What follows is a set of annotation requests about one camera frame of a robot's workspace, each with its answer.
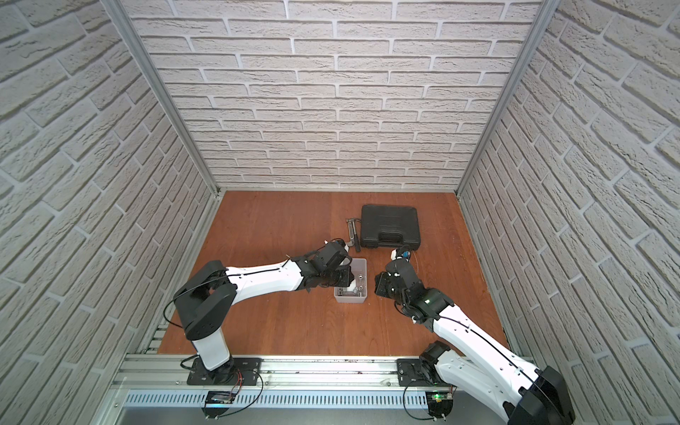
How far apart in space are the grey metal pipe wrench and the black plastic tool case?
0.07 feet

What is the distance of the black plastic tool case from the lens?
3.26ft

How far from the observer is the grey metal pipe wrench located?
40.3 inches
